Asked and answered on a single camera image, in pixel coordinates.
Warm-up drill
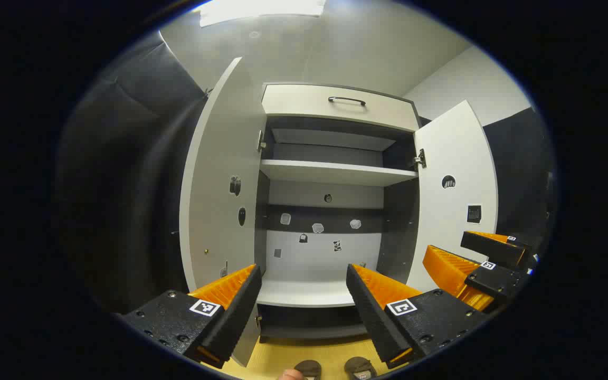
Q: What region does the black backdrop cloth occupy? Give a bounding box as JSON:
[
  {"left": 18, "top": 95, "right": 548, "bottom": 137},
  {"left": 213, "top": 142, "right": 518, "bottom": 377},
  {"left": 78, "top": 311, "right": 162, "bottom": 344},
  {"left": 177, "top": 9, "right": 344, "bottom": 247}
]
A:
[
  {"left": 56, "top": 32, "right": 210, "bottom": 317},
  {"left": 482, "top": 107, "right": 557, "bottom": 254}
]

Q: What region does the white and grey shoe cabinet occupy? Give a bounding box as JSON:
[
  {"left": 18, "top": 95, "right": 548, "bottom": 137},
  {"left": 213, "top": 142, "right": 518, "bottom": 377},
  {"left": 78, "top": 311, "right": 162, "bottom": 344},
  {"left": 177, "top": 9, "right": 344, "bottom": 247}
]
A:
[{"left": 254, "top": 82, "right": 423, "bottom": 344}]

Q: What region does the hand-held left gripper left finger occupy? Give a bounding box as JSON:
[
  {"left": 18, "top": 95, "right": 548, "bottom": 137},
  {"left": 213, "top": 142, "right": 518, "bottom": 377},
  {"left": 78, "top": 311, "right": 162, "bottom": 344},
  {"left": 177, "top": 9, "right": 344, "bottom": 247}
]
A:
[{"left": 122, "top": 264, "right": 263, "bottom": 369}]

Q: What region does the white cabinet drawer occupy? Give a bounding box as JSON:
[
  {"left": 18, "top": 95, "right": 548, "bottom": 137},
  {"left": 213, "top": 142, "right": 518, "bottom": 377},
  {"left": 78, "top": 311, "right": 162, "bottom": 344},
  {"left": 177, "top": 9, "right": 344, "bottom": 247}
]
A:
[{"left": 261, "top": 83, "right": 422, "bottom": 132}]

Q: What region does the ceiling light panel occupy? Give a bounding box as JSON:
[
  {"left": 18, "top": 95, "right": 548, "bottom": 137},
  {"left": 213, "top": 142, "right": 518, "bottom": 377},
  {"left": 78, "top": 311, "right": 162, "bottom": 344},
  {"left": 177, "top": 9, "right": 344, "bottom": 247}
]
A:
[{"left": 192, "top": 0, "right": 327, "bottom": 28}]

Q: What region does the brown fuzzy shoe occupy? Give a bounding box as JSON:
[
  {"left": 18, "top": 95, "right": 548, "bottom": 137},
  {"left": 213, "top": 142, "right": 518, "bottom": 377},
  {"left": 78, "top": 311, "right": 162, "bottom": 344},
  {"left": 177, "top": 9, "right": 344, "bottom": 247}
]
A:
[
  {"left": 293, "top": 359, "right": 322, "bottom": 380},
  {"left": 344, "top": 357, "right": 378, "bottom": 380}
]

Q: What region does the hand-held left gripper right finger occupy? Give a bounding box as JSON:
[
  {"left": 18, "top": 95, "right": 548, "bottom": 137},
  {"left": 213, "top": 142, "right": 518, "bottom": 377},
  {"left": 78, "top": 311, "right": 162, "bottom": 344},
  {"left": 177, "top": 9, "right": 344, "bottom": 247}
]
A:
[{"left": 346, "top": 263, "right": 489, "bottom": 369}]

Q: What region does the white shoe cabinet door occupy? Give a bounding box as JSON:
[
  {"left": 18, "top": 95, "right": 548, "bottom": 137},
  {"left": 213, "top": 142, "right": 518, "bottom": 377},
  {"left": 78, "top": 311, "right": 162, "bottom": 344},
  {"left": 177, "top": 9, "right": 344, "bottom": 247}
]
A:
[
  {"left": 179, "top": 56, "right": 269, "bottom": 368},
  {"left": 407, "top": 100, "right": 499, "bottom": 293}
]

